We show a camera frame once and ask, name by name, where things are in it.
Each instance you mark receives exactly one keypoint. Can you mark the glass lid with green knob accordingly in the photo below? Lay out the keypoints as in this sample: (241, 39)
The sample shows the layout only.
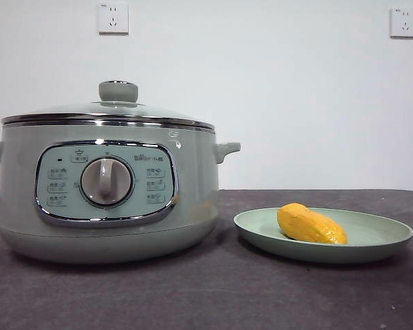
(118, 92)

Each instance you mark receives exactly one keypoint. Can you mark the yellow corn cob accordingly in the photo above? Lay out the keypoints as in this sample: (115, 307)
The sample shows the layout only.
(309, 223)

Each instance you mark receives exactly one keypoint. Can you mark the pale green electric steamer pot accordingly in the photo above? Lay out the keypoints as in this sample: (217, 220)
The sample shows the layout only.
(192, 206)

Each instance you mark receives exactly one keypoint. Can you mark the pale green round plate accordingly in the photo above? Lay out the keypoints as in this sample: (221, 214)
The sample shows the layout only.
(375, 230)

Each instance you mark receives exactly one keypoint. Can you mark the white wall socket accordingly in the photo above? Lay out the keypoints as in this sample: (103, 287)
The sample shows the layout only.
(113, 17)
(404, 22)

